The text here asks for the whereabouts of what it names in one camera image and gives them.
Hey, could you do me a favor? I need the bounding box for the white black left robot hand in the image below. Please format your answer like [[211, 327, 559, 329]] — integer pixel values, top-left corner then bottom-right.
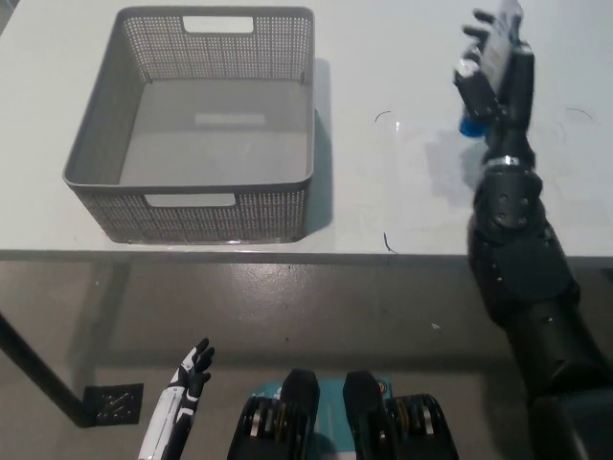
[[135, 336, 216, 460]]

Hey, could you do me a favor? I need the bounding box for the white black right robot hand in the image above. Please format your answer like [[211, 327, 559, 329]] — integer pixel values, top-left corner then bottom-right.
[[452, 8, 537, 163]]

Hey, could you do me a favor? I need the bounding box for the white blue shampoo tube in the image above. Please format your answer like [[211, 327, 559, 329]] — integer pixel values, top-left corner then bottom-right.
[[458, 0, 526, 140]]

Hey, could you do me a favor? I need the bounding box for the black table foot plate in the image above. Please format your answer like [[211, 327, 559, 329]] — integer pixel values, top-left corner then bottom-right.
[[82, 382, 146, 427]]

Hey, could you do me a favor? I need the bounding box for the black metal table leg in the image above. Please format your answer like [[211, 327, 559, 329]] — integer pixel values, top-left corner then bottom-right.
[[0, 310, 96, 428]]

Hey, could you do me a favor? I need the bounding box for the grey perforated plastic basket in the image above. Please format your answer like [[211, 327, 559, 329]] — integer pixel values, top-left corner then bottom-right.
[[61, 5, 317, 245]]

